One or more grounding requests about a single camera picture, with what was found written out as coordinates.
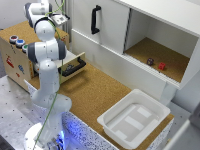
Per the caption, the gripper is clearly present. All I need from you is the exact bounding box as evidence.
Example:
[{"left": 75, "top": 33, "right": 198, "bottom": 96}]
[{"left": 52, "top": 13, "right": 71, "bottom": 27}]

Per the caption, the purple block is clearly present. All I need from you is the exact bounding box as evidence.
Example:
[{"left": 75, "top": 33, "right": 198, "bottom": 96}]
[{"left": 146, "top": 57, "right": 155, "bottom": 67}]

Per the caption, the pink block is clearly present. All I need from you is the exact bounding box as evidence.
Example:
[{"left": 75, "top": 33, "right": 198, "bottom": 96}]
[{"left": 157, "top": 62, "right": 167, "bottom": 71}]

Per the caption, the wooden drawer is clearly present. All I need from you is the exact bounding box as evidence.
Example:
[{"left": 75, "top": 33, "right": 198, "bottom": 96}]
[{"left": 57, "top": 50, "right": 87, "bottom": 78}]

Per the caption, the green button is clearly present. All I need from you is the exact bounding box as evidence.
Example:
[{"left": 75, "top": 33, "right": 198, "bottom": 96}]
[{"left": 21, "top": 44, "right": 30, "bottom": 54}]

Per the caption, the blue button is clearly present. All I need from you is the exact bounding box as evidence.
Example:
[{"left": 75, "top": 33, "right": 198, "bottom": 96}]
[{"left": 15, "top": 38, "right": 26, "bottom": 49}]

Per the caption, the red button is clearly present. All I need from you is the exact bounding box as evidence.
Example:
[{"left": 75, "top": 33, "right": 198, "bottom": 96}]
[{"left": 8, "top": 34, "right": 19, "bottom": 45}]

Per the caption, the white sliding door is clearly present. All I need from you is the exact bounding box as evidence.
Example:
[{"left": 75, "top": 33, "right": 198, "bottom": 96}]
[{"left": 71, "top": 0, "right": 131, "bottom": 56}]

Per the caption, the wooden drawer box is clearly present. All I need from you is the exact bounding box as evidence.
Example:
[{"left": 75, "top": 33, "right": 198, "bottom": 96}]
[{"left": 0, "top": 20, "right": 72, "bottom": 93}]

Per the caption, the white cabinet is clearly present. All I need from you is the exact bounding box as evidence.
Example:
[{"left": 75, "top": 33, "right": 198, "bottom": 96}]
[{"left": 68, "top": 0, "right": 200, "bottom": 108}]

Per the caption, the white plastic box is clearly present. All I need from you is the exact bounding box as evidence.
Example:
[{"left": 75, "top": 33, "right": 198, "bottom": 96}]
[{"left": 96, "top": 88, "right": 172, "bottom": 150}]

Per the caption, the black door handle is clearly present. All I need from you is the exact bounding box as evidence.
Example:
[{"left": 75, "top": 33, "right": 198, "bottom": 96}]
[{"left": 90, "top": 4, "right": 102, "bottom": 36}]

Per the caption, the black drawer handle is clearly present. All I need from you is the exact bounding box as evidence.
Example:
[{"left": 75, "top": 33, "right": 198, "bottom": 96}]
[{"left": 60, "top": 56, "right": 87, "bottom": 78}]

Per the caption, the green cable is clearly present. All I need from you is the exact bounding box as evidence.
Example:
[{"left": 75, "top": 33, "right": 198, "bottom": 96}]
[{"left": 32, "top": 0, "right": 67, "bottom": 150}]

